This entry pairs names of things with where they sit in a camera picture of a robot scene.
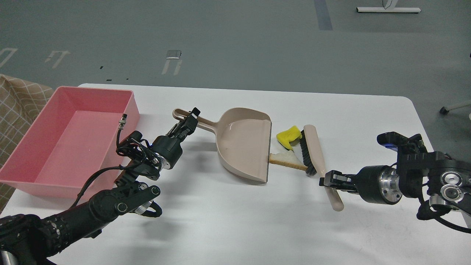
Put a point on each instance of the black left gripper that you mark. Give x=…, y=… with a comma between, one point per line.
x=169, y=147

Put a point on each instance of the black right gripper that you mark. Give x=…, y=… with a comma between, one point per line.
x=374, y=184

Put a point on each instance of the beige hand brush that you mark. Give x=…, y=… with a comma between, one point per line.
x=313, y=159

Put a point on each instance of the triangular bread slice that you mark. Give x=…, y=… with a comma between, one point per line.
x=287, y=159

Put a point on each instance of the beige plastic dustpan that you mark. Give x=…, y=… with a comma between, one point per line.
x=243, y=139

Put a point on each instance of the yellow sponge piece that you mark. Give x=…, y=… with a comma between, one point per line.
x=285, y=138

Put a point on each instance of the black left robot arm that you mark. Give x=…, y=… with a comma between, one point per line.
x=30, y=240

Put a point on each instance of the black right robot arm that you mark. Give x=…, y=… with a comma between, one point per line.
x=439, y=182

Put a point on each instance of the pink plastic bin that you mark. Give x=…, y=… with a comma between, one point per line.
x=73, y=137

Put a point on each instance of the metal floor plate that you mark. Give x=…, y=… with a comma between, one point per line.
x=173, y=54

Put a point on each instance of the chair caster leg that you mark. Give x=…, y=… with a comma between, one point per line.
x=446, y=109

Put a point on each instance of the beige checkered cloth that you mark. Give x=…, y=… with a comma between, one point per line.
x=21, y=101

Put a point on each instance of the white table leg base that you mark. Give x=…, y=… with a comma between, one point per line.
x=390, y=6

